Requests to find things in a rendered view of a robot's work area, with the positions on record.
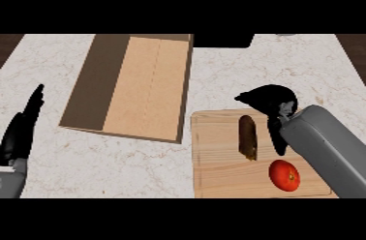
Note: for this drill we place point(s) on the brown cardboard box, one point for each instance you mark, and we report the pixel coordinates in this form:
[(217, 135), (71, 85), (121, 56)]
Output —
[(133, 85)]

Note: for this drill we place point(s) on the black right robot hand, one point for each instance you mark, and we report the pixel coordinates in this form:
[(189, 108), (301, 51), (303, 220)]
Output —
[(272, 98)]

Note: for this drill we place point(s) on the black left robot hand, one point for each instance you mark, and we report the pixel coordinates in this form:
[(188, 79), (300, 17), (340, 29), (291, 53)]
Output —
[(19, 131)]

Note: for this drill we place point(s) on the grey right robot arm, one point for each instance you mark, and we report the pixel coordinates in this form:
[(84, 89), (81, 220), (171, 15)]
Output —
[(329, 147)]

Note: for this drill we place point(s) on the red tomato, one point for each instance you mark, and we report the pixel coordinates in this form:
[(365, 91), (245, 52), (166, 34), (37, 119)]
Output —
[(284, 175)]

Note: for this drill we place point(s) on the pale wooden cutting board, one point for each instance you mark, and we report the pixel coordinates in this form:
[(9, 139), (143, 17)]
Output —
[(238, 160)]

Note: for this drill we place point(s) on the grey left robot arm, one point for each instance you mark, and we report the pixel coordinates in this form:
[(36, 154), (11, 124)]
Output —
[(11, 179)]

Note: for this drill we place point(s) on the black appliance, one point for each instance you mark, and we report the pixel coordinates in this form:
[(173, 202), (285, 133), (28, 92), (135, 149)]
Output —
[(223, 40)]

